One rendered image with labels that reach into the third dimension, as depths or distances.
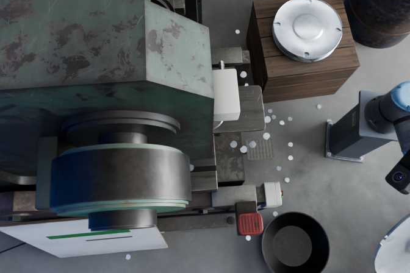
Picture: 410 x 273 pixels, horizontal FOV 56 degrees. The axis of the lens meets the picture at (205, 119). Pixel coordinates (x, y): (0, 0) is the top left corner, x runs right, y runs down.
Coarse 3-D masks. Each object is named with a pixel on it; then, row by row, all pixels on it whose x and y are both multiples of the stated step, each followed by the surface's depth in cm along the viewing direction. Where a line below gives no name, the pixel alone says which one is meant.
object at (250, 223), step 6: (240, 216) 107; (246, 216) 107; (252, 216) 107; (258, 216) 107; (240, 222) 106; (246, 222) 106; (252, 222) 106; (258, 222) 106; (240, 228) 106; (246, 228) 106; (252, 228) 106; (258, 228) 106; (240, 234) 106; (246, 234) 106; (252, 234) 106; (258, 234) 106
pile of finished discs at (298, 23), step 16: (304, 0) 168; (320, 0) 167; (288, 16) 166; (304, 16) 165; (320, 16) 166; (336, 16) 166; (272, 32) 168; (288, 32) 164; (304, 32) 163; (320, 32) 163; (336, 32) 164; (288, 48) 162; (304, 48) 162; (320, 48) 162
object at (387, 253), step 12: (408, 216) 79; (396, 228) 80; (408, 228) 83; (384, 240) 83; (396, 240) 84; (408, 240) 86; (384, 252) 86; (396, 252) 87; (408, 252) 88; (384, 264) 89; (396, 264) 91; (408, 264) 93
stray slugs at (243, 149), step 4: (244, 72) 131; (244, 76) 131; (268, 116) 127; (268, 120) 127; (264, 136) 125; (268, 136) 125; (232, 144) 124; (236, 144) 124; (252, 144) 124; (240, 148) 124; (244, 148) 124; (244, 152) 124; (192, 168) 116
